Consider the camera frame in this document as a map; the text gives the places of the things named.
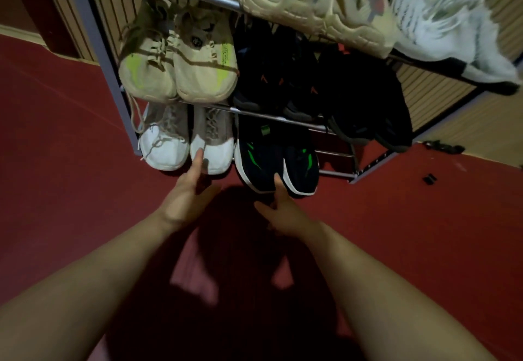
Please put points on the black sneaker with green accents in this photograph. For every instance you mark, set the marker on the black sneaker with green accents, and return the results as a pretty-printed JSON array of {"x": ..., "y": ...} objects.
[
  {"x": 302, "y": 168},
  {"x": 259, "y": 160}
]

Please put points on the small black floor item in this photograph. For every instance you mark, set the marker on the small black floor item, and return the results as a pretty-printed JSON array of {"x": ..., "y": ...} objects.
[{"x": 429, "y": 179}]

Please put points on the person's left hand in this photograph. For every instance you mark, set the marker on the person's left hand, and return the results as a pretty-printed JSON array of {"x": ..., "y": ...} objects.
[{"x": 184, "y": 203}]

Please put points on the person's left thumb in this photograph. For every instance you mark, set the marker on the person's left thumb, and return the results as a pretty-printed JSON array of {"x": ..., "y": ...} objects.
[{"x": 212, "y": 192}]

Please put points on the person's right hand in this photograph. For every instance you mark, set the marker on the person's right hand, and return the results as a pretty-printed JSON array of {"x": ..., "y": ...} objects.
[{"x": 292, "y": 219}]

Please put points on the beige sneaker with neon stripe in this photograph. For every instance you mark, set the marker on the beige sneaker with neon stripe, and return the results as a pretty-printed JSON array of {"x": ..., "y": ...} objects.
[
  {"x": 202, "y": 70},
  {"x": 148, "y": 71}
]

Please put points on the white sneaker with black sole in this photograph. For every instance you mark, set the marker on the white sneaker with black sole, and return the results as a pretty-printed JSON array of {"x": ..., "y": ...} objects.
[{"x": 437, "y": 25}]

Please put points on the person's right thumb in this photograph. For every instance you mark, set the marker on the person's right thumb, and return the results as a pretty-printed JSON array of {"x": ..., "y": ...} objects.
[{"x": 264, "y": 210}]

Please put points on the plain black sneaker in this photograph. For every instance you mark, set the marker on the plain black sneaker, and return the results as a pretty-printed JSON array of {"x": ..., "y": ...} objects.
[
  {"x": 347, "y": 99},
  {"x": 392, "y": 115}
]

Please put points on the grey metal shoe rack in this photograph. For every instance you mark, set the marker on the grey metal shoe rack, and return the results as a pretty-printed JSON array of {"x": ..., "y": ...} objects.
[{"x": 107, "y": 71}]

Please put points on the person's left forearm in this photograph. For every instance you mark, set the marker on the person's left forearm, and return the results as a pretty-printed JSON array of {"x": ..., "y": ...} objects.
[{"x": 81, "y": 291}]

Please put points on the white and grey sneaker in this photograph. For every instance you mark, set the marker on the white and grey sneaker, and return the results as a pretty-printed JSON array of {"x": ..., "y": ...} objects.
[
  {"x": 165, "y": 148},
  {"x": 214, "y": 148}
]

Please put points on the person's right forearm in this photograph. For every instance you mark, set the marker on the person's right forearm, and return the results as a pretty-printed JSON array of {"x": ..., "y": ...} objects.
[{"x": 388, "y": 299}]

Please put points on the black sneaker with orange accents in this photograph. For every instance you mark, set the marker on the black sneaker with orange accents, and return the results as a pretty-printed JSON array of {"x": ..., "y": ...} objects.
[
  {"x": 300, "y": 83},
  {"x": 255, "y": 70}
]

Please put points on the long black floor item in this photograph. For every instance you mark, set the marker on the long black floor item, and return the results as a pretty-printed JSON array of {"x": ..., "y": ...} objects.
[{"x": 443, "y": 147}]

